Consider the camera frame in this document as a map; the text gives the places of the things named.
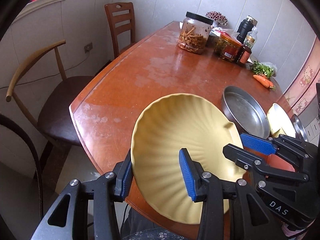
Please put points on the yellow scalloped plate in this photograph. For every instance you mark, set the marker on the yellow scalloped plate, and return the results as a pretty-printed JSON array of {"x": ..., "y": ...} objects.
[{"x": 167, "y": 125}]

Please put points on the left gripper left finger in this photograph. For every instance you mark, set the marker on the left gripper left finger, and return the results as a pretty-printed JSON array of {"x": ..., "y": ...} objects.
[{"x": 67, "y": 217}]

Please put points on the dark sauce bottle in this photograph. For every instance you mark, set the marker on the dark sauce bottle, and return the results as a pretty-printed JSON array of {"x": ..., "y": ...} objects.
[{"x": 243, "y": 55}]

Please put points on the clear green bottle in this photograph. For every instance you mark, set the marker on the clear green bottle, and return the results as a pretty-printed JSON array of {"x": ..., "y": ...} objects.
[{"x": 251, "y": 37}]

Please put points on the plastic bag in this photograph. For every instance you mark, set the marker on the plastic bag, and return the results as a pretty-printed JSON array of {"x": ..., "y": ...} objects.
[{"x": 272, "y": 67}]

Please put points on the cream bowl with handle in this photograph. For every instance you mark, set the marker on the cream bowl with handle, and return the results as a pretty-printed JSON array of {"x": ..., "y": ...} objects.
[{"x": 279, "y": 122}]

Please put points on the wall power socket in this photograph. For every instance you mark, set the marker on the wall power socket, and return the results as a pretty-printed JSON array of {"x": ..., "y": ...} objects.
[{"x": 88, "y": 47}]

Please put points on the red label pickle jar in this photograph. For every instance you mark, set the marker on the red label pickle jar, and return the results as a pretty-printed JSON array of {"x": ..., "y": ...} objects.
[{"x": 227, "y": 48}]

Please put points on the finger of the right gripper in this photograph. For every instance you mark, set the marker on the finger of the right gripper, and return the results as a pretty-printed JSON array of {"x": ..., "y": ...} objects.
[
  {"x": 287, "y": 148},
  {"x": 258, "y": 166}
]

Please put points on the small steel bowl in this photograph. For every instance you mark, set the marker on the small steel bowl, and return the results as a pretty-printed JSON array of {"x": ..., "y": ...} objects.
[{"x": 299, "y": 128}]

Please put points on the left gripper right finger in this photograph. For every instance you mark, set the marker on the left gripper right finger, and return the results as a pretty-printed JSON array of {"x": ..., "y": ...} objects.
[{"x": 249, "y": 216}]

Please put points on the green leafy vegetables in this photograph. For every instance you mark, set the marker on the green leafy vegetables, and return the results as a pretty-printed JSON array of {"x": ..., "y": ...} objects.
[{"x": 261, "y": 69}]

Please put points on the curved back wooden chair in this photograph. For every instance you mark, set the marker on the curved back wooden chair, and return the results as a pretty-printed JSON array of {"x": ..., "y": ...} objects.
[{"x": 54, "y": 121}]

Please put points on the white cabinet shelf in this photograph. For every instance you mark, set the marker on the white cabinet shelf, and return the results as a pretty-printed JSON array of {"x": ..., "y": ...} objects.
[{"x": 312, "y": 131}]

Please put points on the red wooden slat chair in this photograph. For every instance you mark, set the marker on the red wooden slat chair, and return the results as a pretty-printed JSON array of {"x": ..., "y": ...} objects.
[{"x": 121, "y": 18}]

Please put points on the orange carrot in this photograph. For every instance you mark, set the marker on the orange carrot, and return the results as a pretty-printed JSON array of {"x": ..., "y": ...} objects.
[{"x": 264, "y": 81}]

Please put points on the pink cartoon door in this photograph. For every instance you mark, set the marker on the pink cartoon door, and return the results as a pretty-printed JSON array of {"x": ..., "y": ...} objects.
[{"x": 303, "y": 89}]

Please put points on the salmon pink plate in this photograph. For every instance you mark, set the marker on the salmon pink plate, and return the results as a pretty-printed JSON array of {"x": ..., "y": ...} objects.
[{"x": 273, "y": 160}]

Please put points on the clear jar black lid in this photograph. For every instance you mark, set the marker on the clear jar black lid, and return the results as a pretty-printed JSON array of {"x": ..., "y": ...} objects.
[{"x": 194, "y": 33}]

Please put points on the steel pan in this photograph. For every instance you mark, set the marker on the steel pan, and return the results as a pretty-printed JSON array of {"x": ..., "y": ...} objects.
[{"x": 245, "y": 112}]

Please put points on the black thermos bottle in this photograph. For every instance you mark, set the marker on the black thermos bottle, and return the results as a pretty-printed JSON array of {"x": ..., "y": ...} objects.
[{"x": 245, "y": 26}]

